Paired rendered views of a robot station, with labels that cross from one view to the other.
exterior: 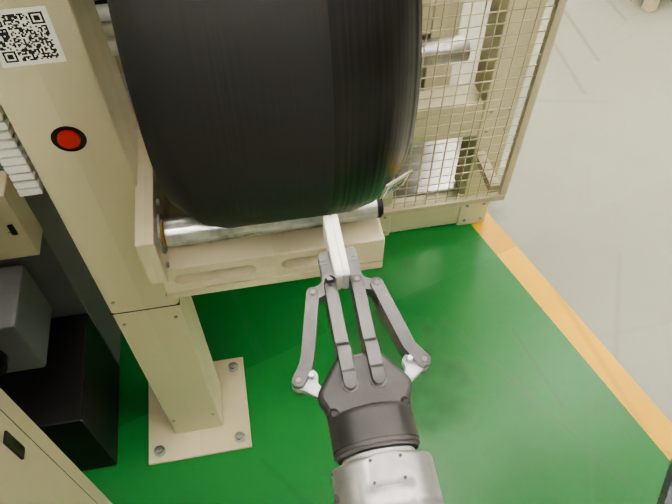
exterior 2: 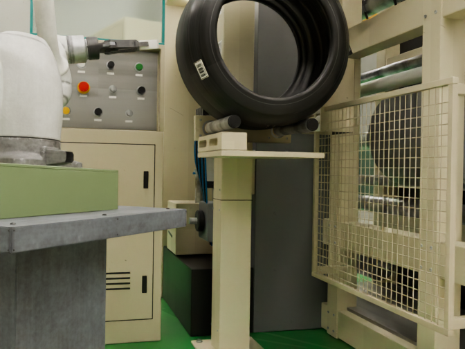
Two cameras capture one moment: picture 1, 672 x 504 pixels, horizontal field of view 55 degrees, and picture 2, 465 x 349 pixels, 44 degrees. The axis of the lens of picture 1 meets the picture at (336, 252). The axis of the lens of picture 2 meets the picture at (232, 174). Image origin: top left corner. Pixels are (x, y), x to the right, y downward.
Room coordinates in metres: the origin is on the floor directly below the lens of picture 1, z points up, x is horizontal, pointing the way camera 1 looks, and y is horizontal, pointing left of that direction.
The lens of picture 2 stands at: (0.48, -1.94, 0.74)
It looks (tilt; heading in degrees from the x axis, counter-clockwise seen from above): 0 degrees down; 84
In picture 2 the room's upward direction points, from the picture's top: 1 degrees clockwise
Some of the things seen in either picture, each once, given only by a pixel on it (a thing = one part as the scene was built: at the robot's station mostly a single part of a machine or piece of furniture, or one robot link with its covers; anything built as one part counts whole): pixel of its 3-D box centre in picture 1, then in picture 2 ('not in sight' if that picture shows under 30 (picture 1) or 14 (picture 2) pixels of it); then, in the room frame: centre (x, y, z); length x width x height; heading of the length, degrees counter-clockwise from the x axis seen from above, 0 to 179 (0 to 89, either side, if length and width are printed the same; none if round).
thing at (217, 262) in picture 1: (271, 244); (220, 142); (0.64, 0.11, 0.83); 0.36 x 0.09 x 0.06; 100
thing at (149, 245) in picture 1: (152, 170); (243, 129); (0.75, 0.30, 0.90); 0.40 x 0.03 x 0.10; 10
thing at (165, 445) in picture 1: (198, 407); (230, 347); (0.72, 0.38, 0.01); 0.27 x 0.27 x 0.02; 10
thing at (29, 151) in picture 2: not in sight; (28, 154); (0.18, -0.74, 0.77); 0.22 x 0.18 x 0.06; 148
